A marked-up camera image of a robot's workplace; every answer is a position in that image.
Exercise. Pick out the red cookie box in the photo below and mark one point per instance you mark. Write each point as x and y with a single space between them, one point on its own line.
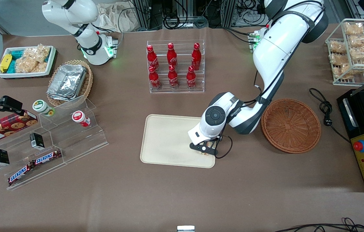
4 127

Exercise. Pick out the Snickers chocolate bar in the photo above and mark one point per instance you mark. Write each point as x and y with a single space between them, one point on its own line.
48 157
20 174

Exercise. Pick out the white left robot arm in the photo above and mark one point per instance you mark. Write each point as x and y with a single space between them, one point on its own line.
275 54

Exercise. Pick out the black appliance yellow control panel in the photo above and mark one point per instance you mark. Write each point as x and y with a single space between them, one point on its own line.
362 122

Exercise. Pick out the clear acrylic bottle rack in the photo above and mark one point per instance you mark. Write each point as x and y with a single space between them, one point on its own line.
175 91

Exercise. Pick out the green lid yogurt cup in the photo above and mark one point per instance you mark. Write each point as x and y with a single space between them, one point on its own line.
41 107

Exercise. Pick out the aluminium frame post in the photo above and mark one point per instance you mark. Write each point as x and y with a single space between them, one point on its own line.
228 13
144 13

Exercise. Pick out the teal snack packet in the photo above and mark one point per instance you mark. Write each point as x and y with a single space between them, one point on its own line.
16 53

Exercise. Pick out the yellow snack packet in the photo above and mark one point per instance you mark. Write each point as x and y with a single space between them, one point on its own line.
5 62

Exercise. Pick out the round brown wicker basket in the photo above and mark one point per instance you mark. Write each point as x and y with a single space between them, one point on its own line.
291 125

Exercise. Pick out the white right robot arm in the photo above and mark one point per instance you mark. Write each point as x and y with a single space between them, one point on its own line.
88 42

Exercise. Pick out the clear acrylic tiered stand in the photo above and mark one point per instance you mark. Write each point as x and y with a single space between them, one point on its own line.
72 141

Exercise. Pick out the oval wicker basket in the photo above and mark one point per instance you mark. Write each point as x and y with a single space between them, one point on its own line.
86 85

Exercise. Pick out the aluminium foil container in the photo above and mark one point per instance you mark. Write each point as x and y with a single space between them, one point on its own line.
67 82

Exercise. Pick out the white rectangular snack bin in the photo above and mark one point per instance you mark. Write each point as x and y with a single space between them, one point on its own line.
24 74

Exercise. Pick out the cream plastic tray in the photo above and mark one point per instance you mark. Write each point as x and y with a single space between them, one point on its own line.
169 141

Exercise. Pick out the small black box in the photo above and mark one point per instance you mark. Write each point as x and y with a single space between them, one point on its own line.
1 157
36 140

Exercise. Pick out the crumpled white cloth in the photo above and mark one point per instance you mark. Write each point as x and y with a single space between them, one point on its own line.
114 17

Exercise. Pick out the red lid yogurt cup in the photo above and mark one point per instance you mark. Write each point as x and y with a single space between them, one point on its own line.
80 118

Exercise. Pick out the red cola bottle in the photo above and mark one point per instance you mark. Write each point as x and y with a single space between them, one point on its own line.
172 55
173 78
191 78
152 57
196 56
154 79

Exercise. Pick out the rice cracker clear bag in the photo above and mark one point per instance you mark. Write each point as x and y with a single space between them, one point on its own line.
33 59

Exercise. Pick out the small white edge object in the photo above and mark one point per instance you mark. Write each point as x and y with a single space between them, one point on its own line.
185 228

